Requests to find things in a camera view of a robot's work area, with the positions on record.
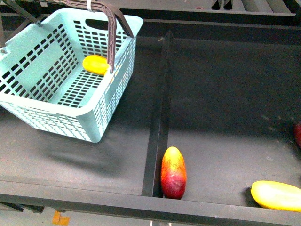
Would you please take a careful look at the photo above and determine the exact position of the black display tray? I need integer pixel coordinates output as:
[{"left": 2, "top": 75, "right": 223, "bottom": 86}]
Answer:
[{"left": 0, "top": 20, "right": 301, "bottom": 226}]

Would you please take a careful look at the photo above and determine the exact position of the yellow lemon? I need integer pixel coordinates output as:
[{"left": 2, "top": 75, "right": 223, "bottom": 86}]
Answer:
[{"left": 82, "top": 55, "right": 109, "bottom": 76}]

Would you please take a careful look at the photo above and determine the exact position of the light blue plastic shopping basket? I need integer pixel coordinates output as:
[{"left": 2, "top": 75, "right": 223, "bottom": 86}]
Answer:
[{"left": 0, "top": 0, "right": 143, "bottom": 143}]

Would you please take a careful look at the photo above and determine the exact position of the red yellow mango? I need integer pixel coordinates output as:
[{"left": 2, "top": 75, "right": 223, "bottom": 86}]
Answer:
[{"left": 160, "top": 146, "right": 187, "bottom": 200}]

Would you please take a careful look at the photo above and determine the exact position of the black tray divider bar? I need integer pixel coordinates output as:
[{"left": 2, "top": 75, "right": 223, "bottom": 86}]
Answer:
[{"left": 142, "top": 30, "right": 174, "bottom": 198}]

